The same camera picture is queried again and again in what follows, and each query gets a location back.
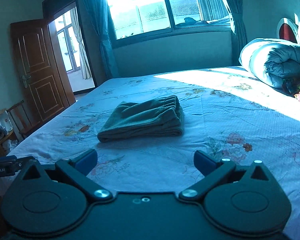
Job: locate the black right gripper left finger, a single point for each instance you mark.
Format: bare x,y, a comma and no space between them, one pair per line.
74,172

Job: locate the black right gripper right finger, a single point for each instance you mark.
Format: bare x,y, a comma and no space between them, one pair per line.
215,172

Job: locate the grey-green fleece pants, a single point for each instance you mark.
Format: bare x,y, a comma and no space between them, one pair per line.
160,117

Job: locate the wooden side shelf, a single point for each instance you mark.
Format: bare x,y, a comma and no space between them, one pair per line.
7,134

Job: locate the wooden chair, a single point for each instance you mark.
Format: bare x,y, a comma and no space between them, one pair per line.
25,125

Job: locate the light blue floral bed sheet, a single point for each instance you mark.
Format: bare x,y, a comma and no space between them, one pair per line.
228,113

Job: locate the brown wooden door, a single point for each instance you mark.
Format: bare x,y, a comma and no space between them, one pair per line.
37,57

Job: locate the beige hallway curtain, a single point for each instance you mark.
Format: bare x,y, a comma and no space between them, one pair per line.
85,68

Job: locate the rolled white blue duvet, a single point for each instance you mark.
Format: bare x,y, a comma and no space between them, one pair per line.
275,62

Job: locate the red white headboard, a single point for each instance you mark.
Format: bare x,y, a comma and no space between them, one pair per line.
289,30

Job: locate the sheer white window curtain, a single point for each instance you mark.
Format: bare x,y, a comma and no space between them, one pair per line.
212,9

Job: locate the teal left window curtain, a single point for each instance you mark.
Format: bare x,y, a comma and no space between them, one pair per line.
98,16

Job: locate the teal window curtain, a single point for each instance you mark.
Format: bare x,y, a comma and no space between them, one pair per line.
235,9
98,16

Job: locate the teal right window curtain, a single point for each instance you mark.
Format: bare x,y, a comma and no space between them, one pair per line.
235,9

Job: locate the window with metal frame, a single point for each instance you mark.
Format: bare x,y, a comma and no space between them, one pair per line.
133,21

